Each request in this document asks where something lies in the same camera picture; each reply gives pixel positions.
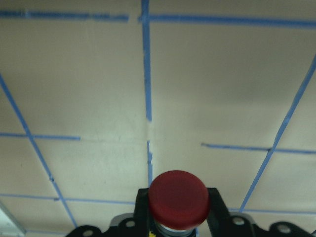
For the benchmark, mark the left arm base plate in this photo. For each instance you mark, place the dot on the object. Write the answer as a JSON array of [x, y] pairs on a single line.
[[9, 227]]

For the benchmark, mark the red emergency stop button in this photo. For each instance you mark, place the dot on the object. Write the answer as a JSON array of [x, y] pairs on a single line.
[[178, 202]]

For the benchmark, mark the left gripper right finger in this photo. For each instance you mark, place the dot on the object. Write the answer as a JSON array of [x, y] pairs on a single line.
[[219, 215]]

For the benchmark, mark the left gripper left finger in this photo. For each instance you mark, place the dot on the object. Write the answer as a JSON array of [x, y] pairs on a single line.
[[141, 213]]

